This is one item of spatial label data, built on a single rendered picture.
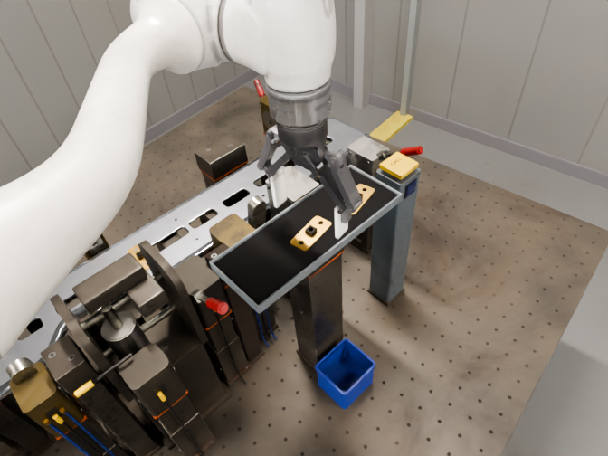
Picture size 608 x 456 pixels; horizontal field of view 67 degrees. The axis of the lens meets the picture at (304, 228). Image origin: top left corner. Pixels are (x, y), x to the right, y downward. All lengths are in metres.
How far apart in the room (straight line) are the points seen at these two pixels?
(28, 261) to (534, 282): 1.30
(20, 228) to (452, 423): 1.01
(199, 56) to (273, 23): 0.12
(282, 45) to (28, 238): 0.36
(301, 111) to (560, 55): 2.22
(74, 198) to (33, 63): 2.55
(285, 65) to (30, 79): 2.40
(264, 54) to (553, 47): 2.26
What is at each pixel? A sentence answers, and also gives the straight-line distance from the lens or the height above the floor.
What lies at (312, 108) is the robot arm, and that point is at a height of 1.45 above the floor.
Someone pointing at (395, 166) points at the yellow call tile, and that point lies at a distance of 0.99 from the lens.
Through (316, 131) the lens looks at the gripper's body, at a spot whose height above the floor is 1.40.
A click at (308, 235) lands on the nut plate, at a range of 0.83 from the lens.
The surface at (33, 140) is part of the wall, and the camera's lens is 3.00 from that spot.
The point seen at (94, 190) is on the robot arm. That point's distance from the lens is 0.37.
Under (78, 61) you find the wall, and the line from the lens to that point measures 2.99.
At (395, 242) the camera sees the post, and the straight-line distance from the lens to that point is 1.10.
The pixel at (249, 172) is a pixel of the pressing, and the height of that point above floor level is 1.00.
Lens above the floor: 1.78
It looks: 46 degrees down
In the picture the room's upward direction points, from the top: 6 degrees counter-clockwise
